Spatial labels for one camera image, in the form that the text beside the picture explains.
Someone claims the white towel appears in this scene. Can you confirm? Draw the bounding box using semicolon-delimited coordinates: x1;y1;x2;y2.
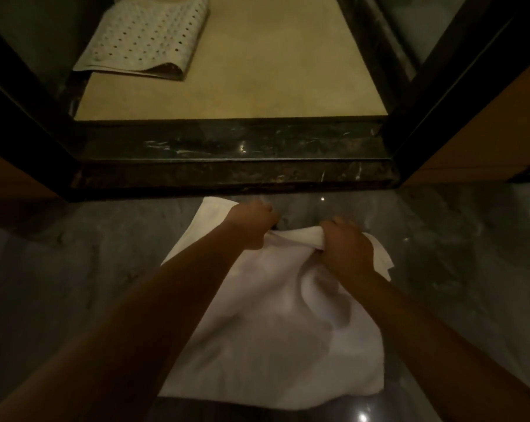
158;196;396;411

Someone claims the black marble threshold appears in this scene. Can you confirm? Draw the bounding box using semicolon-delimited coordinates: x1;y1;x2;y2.
69;116;400;200

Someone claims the black door frame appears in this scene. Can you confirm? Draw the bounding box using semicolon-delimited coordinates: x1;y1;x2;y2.
0;0;530;203

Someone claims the perforated white bath mat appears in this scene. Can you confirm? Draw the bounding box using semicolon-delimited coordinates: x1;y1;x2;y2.
73;0;211;82

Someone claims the person's left forearm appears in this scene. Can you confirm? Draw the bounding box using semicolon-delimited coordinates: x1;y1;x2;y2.
0;223;266;422

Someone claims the person's right forearm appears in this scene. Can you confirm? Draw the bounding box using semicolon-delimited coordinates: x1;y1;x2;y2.
343;270;530;422

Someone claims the person's left hand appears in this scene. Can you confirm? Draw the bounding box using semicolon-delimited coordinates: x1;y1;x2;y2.
223;200;281;251

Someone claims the person's right hand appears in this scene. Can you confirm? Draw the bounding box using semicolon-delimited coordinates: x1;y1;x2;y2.
319;216;376;282

